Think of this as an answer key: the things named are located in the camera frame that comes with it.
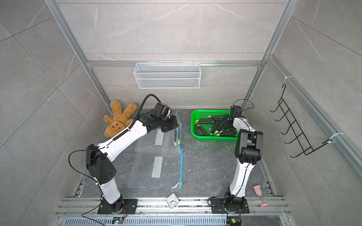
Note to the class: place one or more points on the small white clock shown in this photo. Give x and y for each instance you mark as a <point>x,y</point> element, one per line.
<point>172,201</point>

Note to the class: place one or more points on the clear zip-top bag blue zipper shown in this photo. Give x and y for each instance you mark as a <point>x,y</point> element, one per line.
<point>171,143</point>

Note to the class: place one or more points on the black wall hook rack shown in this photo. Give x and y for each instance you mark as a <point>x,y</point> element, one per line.
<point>295,128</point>

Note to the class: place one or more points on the brown teddy bear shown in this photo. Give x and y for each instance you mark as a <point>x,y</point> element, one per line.
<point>121,118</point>

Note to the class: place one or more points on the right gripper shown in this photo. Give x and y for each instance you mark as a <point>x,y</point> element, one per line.
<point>226,123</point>

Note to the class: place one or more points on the pink sand timer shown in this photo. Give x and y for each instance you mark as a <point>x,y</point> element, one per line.
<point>262,200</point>

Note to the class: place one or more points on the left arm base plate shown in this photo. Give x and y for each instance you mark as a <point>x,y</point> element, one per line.
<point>119,207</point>

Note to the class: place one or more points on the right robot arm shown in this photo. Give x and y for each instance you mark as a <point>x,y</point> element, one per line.
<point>248,151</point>

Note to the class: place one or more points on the white wire wall basket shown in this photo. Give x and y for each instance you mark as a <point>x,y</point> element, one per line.
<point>168,75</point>

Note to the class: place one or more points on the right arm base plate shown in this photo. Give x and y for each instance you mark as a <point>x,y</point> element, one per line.
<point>220,206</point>

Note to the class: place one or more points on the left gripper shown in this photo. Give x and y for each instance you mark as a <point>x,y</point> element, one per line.
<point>174,124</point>

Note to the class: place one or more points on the green plastic basket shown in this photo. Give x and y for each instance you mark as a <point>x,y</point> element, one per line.
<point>215,124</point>

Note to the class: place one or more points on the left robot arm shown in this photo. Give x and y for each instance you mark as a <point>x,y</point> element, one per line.
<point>99,158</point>

